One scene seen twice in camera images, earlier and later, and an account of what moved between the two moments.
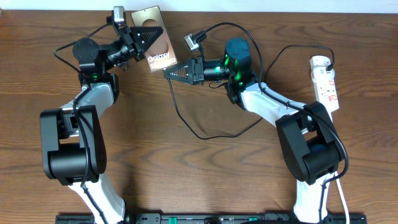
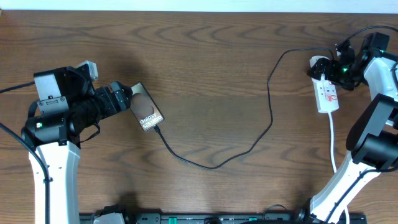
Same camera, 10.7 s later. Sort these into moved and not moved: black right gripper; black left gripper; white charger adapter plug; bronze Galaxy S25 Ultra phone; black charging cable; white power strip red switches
Moved: black charging cable; black right gripper; black left gripper; bronze Galaxy S25 Ultra phone
Not moved: white power strip red switches; white charger adapter plug
